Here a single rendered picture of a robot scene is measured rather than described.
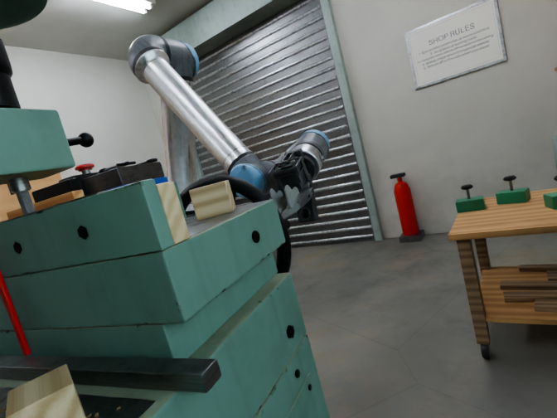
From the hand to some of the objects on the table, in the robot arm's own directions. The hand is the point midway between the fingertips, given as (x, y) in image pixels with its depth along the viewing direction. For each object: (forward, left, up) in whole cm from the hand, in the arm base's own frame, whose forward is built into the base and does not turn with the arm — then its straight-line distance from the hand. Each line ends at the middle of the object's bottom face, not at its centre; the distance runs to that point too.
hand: (283, 218), depth 71 cm
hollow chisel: (-10, -41, +10) cm, 43 cm away
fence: (-17, -45, +5) cm, 48 cm away
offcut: (+6, -28, +6) cm, 29 cm away
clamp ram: (-18, -30, +6) cm, 35 cm away
